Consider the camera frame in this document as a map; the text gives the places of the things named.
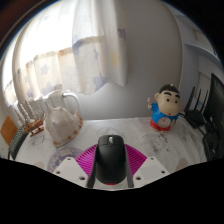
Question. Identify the white star-print curtain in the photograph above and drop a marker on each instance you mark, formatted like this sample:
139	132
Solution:
76	43

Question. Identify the brown wooden chair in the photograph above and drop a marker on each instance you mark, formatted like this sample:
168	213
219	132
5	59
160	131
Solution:
7	130

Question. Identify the wooden model sailing ship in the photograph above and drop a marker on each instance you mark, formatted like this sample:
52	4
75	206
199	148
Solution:
33	125

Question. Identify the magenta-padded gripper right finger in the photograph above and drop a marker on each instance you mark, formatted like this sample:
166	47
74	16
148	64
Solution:
150	168

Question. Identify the black computer mouse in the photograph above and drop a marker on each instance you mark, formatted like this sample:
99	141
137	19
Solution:
110	160

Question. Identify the cartoon boy figurine clock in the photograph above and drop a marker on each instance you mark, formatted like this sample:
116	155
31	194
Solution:
165	110

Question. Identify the large white conch shell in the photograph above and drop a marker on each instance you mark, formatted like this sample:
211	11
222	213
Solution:
63	125

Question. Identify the white wall shelf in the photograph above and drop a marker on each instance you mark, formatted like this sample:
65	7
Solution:
203	46

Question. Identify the white cartoon-print tablecloth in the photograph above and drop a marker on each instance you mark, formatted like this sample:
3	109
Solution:
166	143

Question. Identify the small black box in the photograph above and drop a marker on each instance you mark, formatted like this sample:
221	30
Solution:
213	145

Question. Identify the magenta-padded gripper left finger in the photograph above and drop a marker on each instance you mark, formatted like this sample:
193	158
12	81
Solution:
71	168

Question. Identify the black router with antennas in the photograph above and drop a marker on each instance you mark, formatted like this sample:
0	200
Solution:
195	116

